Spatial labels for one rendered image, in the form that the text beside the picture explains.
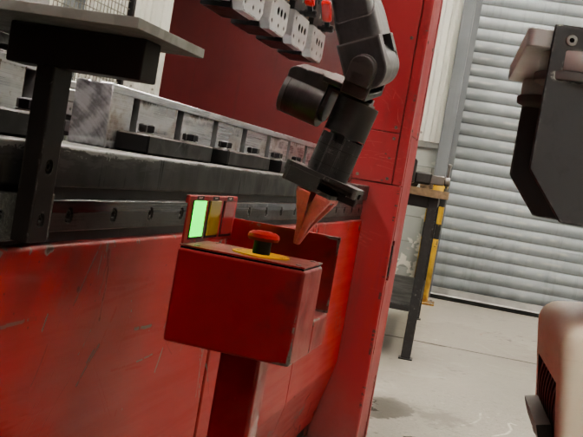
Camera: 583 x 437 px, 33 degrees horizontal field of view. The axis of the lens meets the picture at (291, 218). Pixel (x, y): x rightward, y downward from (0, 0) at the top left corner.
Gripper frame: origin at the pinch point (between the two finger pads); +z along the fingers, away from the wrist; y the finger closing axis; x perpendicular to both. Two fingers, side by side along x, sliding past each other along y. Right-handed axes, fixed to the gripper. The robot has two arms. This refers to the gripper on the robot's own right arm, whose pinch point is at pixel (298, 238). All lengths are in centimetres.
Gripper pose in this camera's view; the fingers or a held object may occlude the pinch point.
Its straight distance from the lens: 129.2
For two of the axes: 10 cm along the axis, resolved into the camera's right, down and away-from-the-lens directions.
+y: -8.9, -4.1, 2.0
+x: -2.3, 0.1, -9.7
